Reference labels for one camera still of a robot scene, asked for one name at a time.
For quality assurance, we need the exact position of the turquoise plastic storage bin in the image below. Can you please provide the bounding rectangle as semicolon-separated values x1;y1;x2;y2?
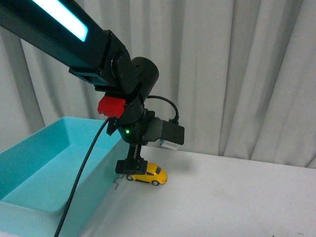
0;117;128;237

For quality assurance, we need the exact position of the grey pleated curtain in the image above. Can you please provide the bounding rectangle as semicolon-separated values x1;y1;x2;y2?
0;0;316;168

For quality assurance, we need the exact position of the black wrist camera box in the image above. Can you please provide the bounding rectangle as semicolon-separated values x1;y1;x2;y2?
159;121;185;150

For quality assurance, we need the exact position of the black cable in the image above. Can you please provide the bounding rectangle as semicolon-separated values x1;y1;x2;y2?
53;95;180;237

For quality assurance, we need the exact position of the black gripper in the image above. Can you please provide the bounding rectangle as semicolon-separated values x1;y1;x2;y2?
107;110;163;175

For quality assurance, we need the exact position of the red plastic clip block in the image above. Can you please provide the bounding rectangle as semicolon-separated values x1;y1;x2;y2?
97;95;125;119

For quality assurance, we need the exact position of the yellow beetle toy car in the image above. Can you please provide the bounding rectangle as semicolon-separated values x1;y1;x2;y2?
126;162;167;186

